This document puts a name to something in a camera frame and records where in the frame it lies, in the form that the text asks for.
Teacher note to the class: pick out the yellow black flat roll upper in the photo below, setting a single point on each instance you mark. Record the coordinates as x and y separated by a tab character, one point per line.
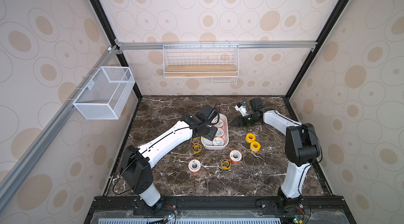
195	140

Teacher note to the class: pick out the yellow black flat roll lower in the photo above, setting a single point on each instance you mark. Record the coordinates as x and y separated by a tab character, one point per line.
196	148

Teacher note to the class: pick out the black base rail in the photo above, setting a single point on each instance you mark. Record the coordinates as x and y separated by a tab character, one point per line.
218	210

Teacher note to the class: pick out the white wire shelf wood board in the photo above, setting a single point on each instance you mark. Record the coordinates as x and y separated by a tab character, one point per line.
221	65

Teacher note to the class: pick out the orange tape roll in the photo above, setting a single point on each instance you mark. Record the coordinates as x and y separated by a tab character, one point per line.
194	166
219	124
219	132
235	156

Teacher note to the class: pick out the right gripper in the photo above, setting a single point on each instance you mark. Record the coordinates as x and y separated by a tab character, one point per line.
243	121

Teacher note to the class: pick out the aluminium rail wall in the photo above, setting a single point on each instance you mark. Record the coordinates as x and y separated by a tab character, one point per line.
14	180
208	45

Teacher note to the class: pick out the yellow tape roll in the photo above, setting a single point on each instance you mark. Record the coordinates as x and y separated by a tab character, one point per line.
255	146
250	137

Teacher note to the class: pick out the yellow black flat roll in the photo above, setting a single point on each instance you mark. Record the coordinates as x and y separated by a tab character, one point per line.
195	140
196	148

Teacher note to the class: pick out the aluminium rail back wall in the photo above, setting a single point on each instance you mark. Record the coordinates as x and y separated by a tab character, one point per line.
208	45

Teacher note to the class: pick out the yellow tape roll upper right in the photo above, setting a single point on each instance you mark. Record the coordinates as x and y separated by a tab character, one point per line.
250	137

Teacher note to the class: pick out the yellow black roll lower centre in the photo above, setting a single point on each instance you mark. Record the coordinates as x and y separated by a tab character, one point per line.
226	164

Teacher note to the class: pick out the aluminium rail left wall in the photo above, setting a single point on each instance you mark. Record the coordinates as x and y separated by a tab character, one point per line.
14	180

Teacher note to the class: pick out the orange tape roll mid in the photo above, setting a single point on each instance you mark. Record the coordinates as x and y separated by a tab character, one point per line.
218	141

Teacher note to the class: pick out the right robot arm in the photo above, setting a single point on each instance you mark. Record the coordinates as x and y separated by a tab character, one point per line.
302	147

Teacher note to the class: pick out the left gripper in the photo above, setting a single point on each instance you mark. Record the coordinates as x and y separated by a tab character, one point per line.
211	132

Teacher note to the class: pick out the white plastic storage box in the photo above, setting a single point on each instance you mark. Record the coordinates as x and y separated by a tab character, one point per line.
206	143

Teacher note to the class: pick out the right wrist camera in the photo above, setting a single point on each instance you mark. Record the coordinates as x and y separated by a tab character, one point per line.
242	108

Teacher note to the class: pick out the white mesh basket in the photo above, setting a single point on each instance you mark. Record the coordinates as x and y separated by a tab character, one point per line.
106	93

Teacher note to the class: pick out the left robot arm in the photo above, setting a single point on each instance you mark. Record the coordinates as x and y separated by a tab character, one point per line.
137	162

